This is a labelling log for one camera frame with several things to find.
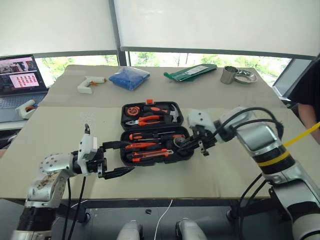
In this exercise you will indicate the black table frame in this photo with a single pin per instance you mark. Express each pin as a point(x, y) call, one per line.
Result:
point(125, 203)

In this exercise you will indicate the dark window frame post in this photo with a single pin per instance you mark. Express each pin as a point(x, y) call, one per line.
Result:
point(119, 37)

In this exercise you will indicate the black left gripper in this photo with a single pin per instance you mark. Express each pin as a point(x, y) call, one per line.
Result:
point(96, 162)

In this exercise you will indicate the yellow stick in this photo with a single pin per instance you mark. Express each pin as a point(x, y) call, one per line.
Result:
point(302, 135)

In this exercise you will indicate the person in black shirt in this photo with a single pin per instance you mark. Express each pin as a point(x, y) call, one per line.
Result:
point(310, 85)

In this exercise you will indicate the orange test pen screwdriver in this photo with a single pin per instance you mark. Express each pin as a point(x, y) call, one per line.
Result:
point(140, 145)

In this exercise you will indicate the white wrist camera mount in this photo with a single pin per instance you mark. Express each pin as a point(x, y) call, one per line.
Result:
point(86, 150)
point(201, 117)

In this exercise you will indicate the black tool case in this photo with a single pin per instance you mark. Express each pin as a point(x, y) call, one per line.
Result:
point(155, 162)

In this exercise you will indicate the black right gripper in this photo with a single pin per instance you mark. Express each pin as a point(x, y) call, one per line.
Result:
point(206, 138)

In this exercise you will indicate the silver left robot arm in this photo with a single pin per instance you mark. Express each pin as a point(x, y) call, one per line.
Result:
point(50, 180)

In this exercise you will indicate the open grey laptop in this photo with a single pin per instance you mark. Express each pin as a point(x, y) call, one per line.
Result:
point(22, 75)

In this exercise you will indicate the orange black tape measure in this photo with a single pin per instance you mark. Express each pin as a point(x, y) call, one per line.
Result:
point(132, 110)

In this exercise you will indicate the metal cup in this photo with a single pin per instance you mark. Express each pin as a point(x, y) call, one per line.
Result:
point(228, 76)

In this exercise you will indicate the grey rounded shape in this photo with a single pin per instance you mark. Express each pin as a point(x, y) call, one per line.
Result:
point(130, 231)
point(190, 230)

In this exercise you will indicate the small black floor object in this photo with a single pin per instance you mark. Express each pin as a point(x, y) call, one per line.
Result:
point(148, 211)

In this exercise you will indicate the round metal dish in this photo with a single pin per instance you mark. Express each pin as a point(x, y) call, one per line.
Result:
point(247, 78)

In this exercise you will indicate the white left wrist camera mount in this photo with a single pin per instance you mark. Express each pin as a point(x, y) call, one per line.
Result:
point(86, 150)

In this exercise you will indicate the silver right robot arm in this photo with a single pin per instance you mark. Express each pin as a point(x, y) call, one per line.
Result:
point(265, 140)

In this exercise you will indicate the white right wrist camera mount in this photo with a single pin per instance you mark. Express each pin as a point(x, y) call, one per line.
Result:
point(201, 117)

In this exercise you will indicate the orange black utility knife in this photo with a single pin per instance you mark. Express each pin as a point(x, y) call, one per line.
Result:
point(150, 154)

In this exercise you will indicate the blue plastic bag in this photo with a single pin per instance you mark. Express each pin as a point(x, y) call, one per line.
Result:
point(130, 77)

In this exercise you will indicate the white roller blind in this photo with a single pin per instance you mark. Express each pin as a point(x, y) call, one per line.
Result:
point(215, 25)
point(57, 25)

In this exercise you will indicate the grey laptop lid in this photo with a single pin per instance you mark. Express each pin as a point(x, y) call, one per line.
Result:
point(287, 77)

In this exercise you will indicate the green flat package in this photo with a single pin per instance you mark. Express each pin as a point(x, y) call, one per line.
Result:
point(190, 73)

